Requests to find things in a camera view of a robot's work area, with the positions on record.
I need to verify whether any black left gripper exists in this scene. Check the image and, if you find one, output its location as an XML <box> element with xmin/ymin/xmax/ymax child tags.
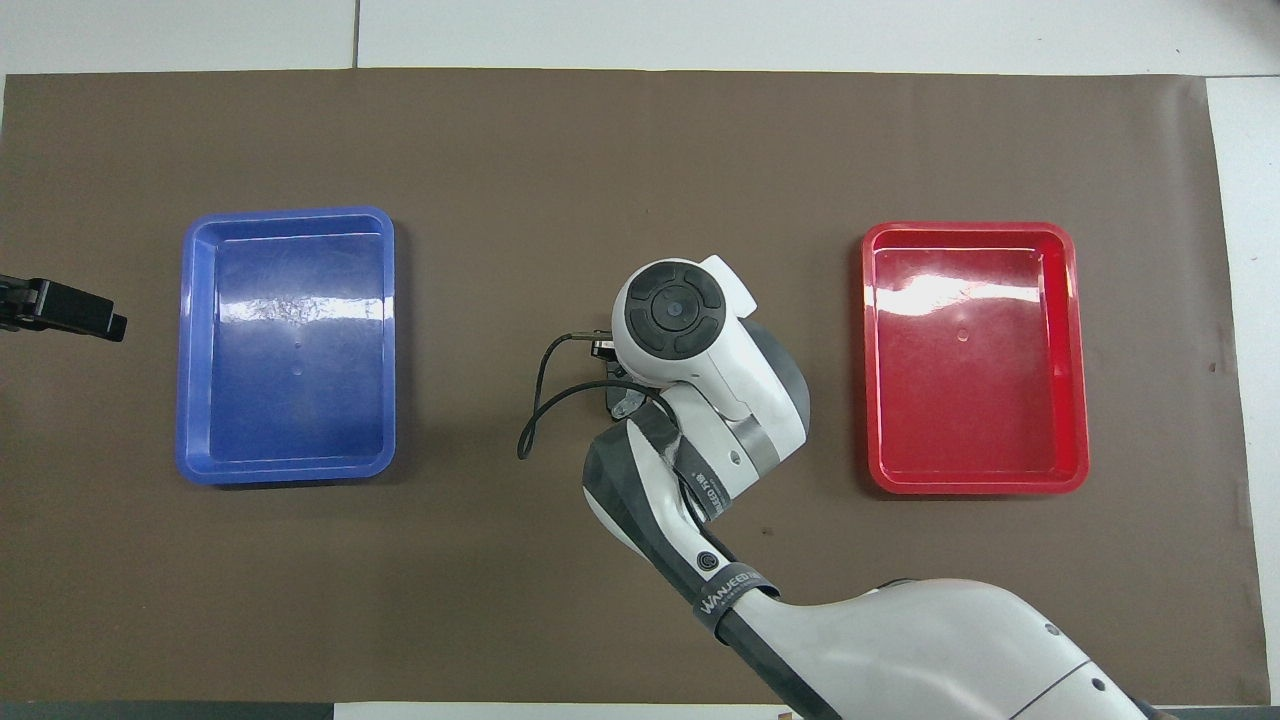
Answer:
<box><xmin>0</xmin><ymin>275</ymin><xmax>128</xmax><ymax>343</ymax></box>

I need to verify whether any blue plastic tray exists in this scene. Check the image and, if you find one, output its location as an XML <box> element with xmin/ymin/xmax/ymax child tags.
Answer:
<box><xmin>176</xmin><ymin>206</ymin><xmax>398</xmax><ymax>488</ymax></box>

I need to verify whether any brown table mat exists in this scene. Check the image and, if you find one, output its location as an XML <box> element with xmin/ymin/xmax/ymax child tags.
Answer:
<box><xmin>0</xmin><ymin>68</ymin><xmax>1271</xmax><ymax>706</ymax></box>

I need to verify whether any red plastic tray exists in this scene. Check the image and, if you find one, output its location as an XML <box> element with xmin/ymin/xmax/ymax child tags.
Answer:
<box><xmin>861</xmin><ymin>221</ymin><xmax>1091</xmax><ymax>497</ymax></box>

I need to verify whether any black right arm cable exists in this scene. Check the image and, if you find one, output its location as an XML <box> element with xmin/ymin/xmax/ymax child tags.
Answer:
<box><xmin>517</xmin><ymin>333</ymin><xmax>691</xmax><ymax>461</ymax></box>

